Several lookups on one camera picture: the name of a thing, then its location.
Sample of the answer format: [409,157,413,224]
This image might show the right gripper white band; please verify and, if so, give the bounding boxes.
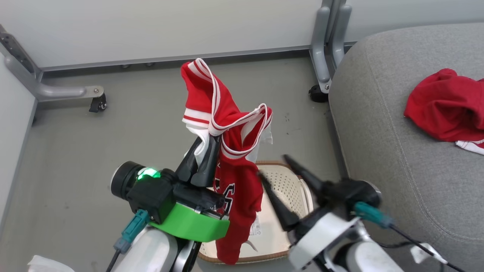
[257,154,360,270]

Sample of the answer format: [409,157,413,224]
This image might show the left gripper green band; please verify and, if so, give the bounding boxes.
[149,134,230,243]

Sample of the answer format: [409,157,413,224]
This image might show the red white-trimmed basketball jersey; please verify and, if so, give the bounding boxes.
[180,58,273,265]

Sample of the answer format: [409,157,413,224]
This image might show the red shorts with white trim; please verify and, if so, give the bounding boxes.
[403,68,484,156]

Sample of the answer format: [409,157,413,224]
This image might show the light grey fabric sofa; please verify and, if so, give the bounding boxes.
[328,22,484,272]

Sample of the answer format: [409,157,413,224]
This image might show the beige plastic laundry basket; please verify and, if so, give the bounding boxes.
[197,160,315,264]

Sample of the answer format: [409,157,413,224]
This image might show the white basket label sticker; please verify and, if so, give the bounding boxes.
[248,215,262,237]

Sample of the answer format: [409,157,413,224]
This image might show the grey partition foot with caster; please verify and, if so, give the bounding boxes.
[308,0,352,103]
[0,24,107,113]

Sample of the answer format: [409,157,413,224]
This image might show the white crumpled fabric piece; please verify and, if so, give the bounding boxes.
[28,255,75,272]

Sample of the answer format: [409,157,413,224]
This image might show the left cable with teal connector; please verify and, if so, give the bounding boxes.
[105,209,150,272]

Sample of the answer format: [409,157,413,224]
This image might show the white cable label tag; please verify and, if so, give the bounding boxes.
[410,243,447,265]

